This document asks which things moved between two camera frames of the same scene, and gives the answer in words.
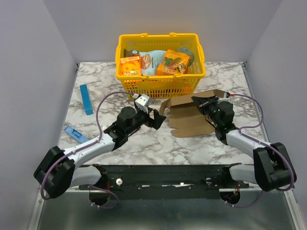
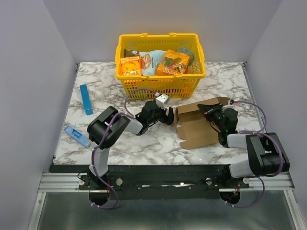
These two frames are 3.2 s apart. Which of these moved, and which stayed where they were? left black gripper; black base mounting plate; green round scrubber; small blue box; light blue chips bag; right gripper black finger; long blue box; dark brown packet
Moved: right gripper black finger; left black gripper
Stayed: black base mounting plate; green round scrubber; light blue chips bag; dark brown packet; long blue box; small blue box
